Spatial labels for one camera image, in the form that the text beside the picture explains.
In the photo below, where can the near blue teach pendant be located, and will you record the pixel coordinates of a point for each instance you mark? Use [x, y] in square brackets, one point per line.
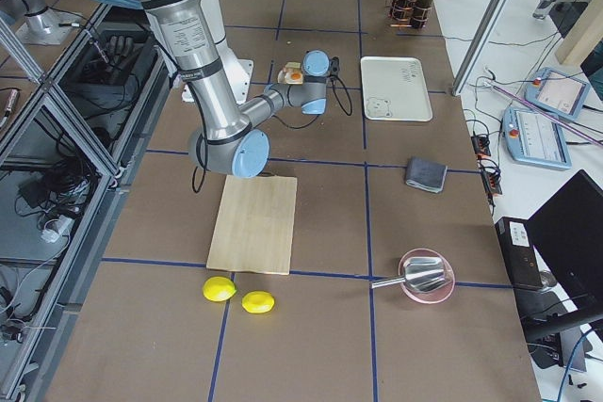
[532, 139]

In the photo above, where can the aluminium frame post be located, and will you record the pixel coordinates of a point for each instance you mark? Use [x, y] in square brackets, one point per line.
[481, 38]

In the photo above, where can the third robot base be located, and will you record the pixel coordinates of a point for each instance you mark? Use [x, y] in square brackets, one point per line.
[42, 25]

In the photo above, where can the white round plate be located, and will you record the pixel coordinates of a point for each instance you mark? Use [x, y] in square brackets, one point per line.
[283, 78]

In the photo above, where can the copper wire bottle rack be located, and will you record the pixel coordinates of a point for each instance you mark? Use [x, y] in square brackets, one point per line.
[400, 12]

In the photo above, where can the left yellow lemon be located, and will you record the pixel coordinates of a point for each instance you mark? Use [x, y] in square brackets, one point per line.
[218, 289]

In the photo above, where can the wooden cutting board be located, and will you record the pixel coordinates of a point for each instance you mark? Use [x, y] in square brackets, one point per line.
[254, 226]

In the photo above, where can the cream bear tray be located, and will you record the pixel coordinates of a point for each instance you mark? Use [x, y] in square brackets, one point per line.
[394, 89]

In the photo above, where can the fried egg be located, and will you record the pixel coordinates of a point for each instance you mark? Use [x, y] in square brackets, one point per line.
[295, 77]

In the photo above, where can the metal scoop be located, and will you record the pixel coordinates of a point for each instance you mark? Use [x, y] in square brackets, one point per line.
[420, 274]

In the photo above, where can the black power strip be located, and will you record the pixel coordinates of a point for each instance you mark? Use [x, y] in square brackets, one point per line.
[489, 169]

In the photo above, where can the right yellow lemon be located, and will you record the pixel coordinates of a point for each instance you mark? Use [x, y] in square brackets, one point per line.
[258, 302]

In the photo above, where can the black laptop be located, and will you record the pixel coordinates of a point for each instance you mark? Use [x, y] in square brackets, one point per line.
[566, 231]

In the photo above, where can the far blue teach pendant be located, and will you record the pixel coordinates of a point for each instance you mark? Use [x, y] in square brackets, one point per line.
[557, 92]

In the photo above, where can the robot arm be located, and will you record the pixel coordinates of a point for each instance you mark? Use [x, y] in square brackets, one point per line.
[229, 142]

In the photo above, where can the pink bowl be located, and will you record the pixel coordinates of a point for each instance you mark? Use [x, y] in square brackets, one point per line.
[437, 296]

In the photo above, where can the yellow lemon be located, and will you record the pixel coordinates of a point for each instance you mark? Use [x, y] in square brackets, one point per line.
[218, 289]
[258, 302]

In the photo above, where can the grey folded cloth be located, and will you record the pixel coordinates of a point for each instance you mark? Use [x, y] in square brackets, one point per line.
[425, 175]

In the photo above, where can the blue teach pendant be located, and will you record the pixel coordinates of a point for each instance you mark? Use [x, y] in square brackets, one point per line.
[557, 92]
[532, 139]

